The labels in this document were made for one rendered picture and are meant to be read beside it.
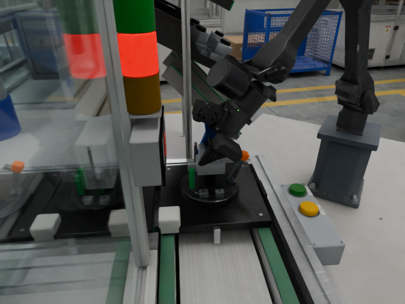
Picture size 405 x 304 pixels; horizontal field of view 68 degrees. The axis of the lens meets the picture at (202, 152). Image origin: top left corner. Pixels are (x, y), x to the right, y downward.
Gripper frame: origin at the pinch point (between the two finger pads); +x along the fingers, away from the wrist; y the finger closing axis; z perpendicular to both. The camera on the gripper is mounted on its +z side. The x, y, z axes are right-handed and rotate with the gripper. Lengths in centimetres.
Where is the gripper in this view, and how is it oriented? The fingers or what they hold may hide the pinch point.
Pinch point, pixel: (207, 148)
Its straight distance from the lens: 67.7
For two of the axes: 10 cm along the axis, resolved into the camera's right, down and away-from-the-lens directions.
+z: -7.9, -4.9, -3.7
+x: -6.0, 7.2, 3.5
